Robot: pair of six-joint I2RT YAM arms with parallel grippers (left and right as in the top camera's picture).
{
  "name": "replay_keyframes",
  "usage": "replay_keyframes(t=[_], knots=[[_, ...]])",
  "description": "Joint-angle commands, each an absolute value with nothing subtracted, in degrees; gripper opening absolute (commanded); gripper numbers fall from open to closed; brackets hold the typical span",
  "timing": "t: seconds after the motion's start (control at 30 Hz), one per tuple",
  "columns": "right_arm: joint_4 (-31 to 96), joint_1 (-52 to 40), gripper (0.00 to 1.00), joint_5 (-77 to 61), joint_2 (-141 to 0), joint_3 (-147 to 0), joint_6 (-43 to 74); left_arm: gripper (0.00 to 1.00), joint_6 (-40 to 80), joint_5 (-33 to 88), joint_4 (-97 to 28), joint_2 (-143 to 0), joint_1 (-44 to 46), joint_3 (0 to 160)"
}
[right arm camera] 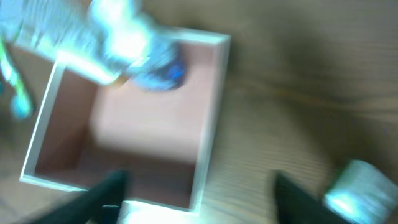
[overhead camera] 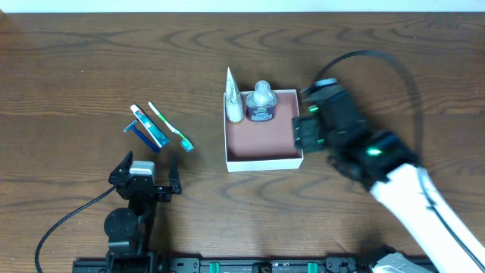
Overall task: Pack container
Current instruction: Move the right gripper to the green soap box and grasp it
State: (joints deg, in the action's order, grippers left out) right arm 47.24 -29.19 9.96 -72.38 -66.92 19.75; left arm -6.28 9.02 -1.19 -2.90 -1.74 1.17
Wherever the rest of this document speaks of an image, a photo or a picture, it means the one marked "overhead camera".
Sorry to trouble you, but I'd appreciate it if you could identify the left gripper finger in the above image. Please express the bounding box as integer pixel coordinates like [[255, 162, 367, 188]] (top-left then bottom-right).
[[114, 151, 133, 175], [168, 154, 182, 195]]

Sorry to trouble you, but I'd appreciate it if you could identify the small toothpaste tube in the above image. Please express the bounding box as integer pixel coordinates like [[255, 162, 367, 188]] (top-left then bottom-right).
[[130, 104, 170, 148]]

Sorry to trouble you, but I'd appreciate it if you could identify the clear blue sanitizer bottle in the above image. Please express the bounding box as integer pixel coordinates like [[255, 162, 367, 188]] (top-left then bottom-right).
[[246, 80, 277, 122]]

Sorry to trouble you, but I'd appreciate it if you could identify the white floral lotion tube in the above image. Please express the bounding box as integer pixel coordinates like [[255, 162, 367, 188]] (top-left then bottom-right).
[[225, 67, 244, 123]]

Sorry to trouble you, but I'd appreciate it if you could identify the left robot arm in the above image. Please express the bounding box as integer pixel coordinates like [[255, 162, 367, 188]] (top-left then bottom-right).
[[104, 152, 182, 273]]

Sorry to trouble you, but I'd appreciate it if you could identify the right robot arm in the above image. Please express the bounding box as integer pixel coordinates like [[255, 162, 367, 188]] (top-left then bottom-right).
[[293, 80, 484, 272]]

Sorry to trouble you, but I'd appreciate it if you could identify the green white toothbrush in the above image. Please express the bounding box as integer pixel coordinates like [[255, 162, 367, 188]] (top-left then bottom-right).
[[148, 101, 194, 152]]

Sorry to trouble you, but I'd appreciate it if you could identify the blue disposable razor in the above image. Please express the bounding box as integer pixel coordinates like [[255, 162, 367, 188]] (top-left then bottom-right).
[[124, 120, 160, 154]]

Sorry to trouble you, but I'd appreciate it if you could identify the white cardboard box pink inside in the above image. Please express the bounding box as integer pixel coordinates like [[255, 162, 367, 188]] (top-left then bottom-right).
[[224, 89, 304, 172]]

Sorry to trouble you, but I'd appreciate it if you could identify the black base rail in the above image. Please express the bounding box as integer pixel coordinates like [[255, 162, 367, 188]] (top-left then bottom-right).
[[72, 256, 371, 273]]

